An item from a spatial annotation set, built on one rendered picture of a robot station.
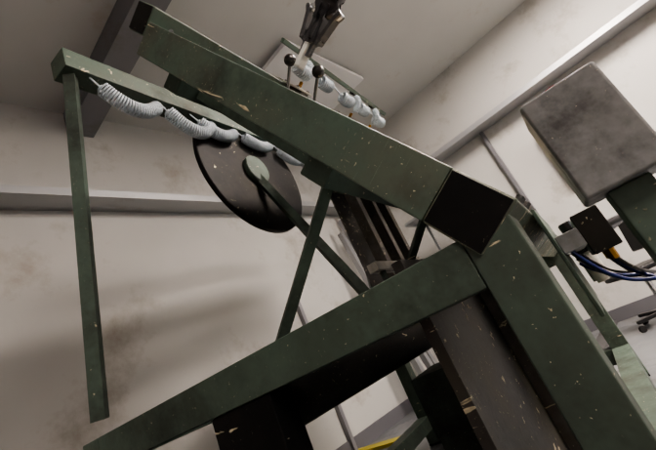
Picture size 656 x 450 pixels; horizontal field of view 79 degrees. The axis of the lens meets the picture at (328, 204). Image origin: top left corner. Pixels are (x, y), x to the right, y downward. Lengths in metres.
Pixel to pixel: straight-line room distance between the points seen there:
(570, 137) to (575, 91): 0.07
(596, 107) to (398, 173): 0.32
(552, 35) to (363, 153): 4.63
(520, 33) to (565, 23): 0.45
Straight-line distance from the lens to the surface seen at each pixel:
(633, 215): 0.73
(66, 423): 2.98
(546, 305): 0.70
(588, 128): 0.72
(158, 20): 1.52
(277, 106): 0.97
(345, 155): 0.82
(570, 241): 0.97
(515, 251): 0.70
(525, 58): 5.31
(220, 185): 2.05
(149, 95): 2.09
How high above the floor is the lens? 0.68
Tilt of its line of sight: 21 degrees up
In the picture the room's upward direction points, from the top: 25 degrees counter-clockwise
